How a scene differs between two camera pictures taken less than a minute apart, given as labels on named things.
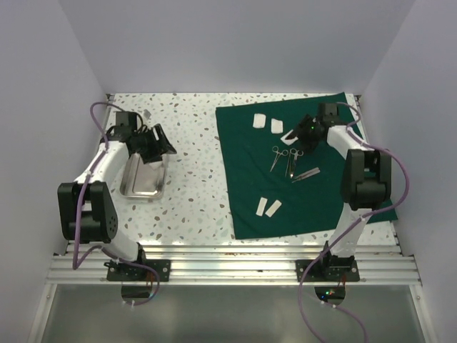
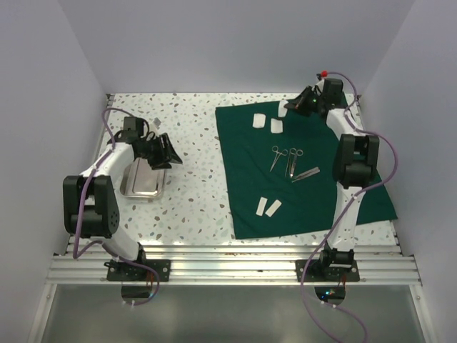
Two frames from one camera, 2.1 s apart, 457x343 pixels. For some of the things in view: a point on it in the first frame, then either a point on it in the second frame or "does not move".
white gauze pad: (259, 121) does not move
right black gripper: (305, 121) to (300, 105)
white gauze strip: (261, 206) does not move
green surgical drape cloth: (276, 185) does not move
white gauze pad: (288, 141) to (282, 111)
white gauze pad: (276, 126) does not move
